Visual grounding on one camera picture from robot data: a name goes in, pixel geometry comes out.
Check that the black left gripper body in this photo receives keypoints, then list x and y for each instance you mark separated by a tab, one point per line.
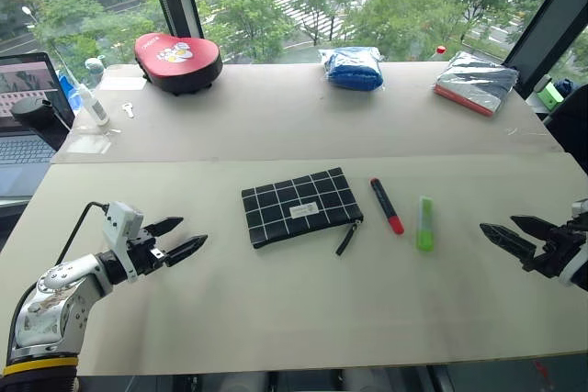
144	254

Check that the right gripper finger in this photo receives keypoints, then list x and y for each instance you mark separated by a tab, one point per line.
510	240
535	227

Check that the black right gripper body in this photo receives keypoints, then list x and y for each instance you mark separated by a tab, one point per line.
558	247

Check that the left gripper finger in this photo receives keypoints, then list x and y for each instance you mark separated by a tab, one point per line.
186	249
164	226

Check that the green highlighter pen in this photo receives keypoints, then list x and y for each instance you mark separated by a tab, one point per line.
425	227

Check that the black white-grid pencil case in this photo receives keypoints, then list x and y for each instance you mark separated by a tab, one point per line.
298	208

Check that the red and black marker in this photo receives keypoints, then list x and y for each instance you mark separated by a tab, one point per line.
387	206

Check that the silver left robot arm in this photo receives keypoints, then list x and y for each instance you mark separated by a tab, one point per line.
50	300

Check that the laptop computer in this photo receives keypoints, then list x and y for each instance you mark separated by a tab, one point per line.
23	153

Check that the clear plastic sheet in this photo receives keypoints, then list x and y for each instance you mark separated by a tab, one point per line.
89	144

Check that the black chair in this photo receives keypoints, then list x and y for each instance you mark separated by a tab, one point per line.
572	121

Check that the small white key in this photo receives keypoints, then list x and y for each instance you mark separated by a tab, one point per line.
128	110

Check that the green box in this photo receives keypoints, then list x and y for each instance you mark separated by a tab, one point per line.
550	92

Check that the white squeeze bottle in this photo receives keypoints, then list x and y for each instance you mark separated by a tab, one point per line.
94	107

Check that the blue plastic bag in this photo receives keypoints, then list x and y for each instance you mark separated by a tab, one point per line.
69	91

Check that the red black heart-shaped pad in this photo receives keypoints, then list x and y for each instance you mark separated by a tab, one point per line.
179	59

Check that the teal cup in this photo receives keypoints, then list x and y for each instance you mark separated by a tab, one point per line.
93	68

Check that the black round device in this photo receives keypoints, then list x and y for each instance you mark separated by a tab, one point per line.
31	112

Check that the red bottle cap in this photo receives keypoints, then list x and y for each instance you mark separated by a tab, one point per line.
441	49

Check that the blue cloth in plastic bag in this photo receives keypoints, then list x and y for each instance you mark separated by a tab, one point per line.
353	70

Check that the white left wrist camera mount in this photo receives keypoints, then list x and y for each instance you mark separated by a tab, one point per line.
120	223

